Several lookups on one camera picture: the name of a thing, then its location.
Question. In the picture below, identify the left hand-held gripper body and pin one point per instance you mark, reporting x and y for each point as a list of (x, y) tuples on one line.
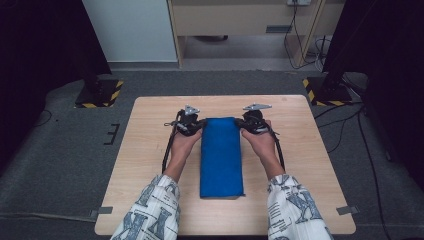
[(188, 125)]

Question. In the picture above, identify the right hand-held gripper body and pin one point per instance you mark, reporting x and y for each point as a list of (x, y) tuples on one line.
[(255, 121)]

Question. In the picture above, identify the blue towel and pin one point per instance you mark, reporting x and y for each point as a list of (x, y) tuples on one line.
[(221, 156)]

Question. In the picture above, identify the person's left hand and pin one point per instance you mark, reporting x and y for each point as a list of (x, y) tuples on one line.
[(183, 145)]

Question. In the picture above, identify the person's right hand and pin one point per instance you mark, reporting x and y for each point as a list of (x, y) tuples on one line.
[(265, 145)]

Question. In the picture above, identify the black stand with striped base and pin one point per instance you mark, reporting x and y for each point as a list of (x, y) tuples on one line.
[(100, 93), (328, 91)]

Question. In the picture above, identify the light wooden desk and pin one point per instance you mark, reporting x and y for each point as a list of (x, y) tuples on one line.
[(233, 20)]

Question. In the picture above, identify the white cabinet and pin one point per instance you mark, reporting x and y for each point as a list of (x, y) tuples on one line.
[(130, 30)]

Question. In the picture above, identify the grey tape piece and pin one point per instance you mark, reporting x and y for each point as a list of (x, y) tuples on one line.
[(101, 211), (347, 210)]

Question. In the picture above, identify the white power strip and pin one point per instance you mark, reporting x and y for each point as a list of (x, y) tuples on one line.
[(299, 2)]

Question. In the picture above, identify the black curtain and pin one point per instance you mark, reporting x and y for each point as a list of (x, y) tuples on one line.
[(386, 50), (40, 50)]

